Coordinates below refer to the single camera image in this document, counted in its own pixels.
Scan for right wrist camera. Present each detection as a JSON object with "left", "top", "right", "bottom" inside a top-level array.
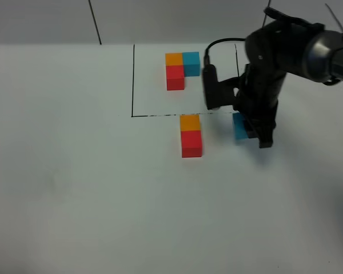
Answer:
[{"left": 202, "top": 64, "right": 241, "bottom": 110}]

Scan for orange template block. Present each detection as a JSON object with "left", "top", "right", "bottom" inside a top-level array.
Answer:
[{"left": 165, "top": 53, "right": 184, "bottom": 66}]

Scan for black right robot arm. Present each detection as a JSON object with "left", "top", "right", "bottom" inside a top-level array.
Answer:
[{"left": 237, "top": 7, "right": 343, "bottom": 148}]

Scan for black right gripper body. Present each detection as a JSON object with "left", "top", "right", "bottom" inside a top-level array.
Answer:
[{"left": 237, "top": 64, "right": 286, "bottom": 129}]

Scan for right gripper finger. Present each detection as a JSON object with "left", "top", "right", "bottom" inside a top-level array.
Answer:
[
  {"left": 254, "top": 125, "right": 274, "bottom": 148},
  {"left": 242, "top": 114, "right": 256, "bottom": 139}
]

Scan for blue template block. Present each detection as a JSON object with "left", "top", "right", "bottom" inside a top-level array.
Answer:
[{"left": 182, "top": 52, "right": 201, "bottom": 77}]

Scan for red template block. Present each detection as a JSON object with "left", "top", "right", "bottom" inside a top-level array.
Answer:
[{"left": 166, "top": 65, "right": 185, "bottom": 91}]

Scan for black right camera cable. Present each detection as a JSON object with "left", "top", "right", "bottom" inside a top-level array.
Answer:
[{"left": 203, "top": 37, "right": 246, "bottom": 67}]

